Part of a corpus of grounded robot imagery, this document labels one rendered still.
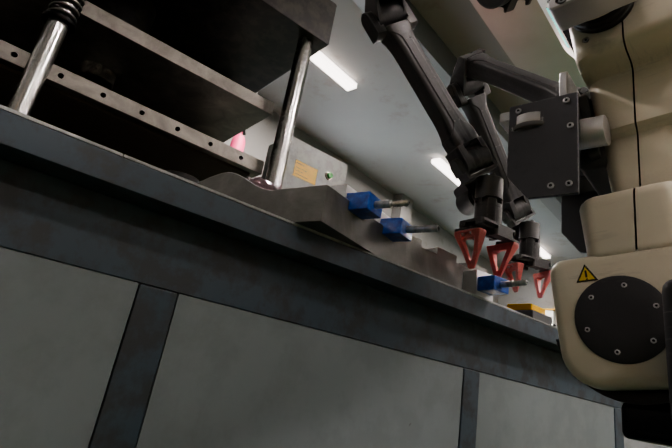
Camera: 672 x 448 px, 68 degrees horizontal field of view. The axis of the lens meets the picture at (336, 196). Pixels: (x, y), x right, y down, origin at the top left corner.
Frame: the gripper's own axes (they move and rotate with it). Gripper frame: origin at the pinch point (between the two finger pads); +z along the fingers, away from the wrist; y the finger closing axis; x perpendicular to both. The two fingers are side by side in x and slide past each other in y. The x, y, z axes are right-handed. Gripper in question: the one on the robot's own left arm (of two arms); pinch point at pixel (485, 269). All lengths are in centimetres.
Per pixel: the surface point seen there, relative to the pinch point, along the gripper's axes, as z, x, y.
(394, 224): 0.3, 5.2, 28.4
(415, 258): 1.3, -4.1, 14.9
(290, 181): -42, -93, 2
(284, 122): -57, -79, 15
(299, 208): 3.6, 6.0, 46.4
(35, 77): -35, -74, 87
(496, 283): 3.7, 4.7, 2.1
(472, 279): 2.8, -0.3, 3.1
